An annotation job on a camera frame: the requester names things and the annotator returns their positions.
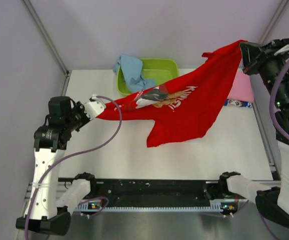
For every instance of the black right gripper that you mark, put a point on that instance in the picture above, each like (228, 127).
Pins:
(253, 55)

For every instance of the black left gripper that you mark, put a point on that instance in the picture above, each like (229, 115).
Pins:
(79, 107)

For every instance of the red printed t shirt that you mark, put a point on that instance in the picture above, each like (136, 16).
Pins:
(185, 107)

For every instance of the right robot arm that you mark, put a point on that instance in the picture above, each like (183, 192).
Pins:
(271, 62)

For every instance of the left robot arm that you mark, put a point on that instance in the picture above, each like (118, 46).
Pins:
(45, 213)

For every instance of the pink folded t shirt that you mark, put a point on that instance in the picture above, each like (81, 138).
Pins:
(241, 89)

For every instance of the blue printed folded t shirt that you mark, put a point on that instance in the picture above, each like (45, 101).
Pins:
(237, 103)

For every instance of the light blue t shirt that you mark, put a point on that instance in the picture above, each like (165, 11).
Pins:
(131, 68)

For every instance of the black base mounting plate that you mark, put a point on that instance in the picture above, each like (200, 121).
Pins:
(151, 193)

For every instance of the green plastic basin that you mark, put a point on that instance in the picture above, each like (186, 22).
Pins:
(159, 69)

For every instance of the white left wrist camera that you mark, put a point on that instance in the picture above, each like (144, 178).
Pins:
(93, 107)

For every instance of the aluminium frame post right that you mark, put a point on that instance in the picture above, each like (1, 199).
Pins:
(282, 6)

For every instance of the aluminium frame post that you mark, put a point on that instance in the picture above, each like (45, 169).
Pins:
(282, 6)
(45, 36)

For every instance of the aluminium frame post left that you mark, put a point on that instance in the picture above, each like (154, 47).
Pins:
(45, 36)

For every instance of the grey slotted cable duct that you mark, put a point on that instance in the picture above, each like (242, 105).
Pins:
(212, 206)

